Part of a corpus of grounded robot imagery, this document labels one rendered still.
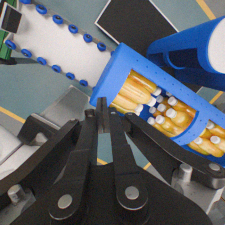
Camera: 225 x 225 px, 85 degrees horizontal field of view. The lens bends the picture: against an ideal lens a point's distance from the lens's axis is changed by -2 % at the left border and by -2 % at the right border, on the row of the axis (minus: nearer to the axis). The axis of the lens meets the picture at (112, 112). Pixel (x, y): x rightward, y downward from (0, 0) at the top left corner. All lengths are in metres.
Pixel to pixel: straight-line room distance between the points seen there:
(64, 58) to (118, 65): 0.39
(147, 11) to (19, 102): 1.85
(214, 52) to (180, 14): 1.20
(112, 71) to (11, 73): 1.65
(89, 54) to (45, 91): 1.19
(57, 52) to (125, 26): 0.97
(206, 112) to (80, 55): 0.65
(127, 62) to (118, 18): 1.15
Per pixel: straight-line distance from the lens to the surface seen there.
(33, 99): 1.92
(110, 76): 0.42
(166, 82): 0.52
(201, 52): 0.85
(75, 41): 0.74
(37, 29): 0.80
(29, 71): 1.86
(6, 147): 0.66
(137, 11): 1.63
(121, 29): 1.56
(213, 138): 0.85
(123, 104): 0.54
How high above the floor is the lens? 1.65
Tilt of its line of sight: 67 degrees down
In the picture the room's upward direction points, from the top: 166 degrees clockwise
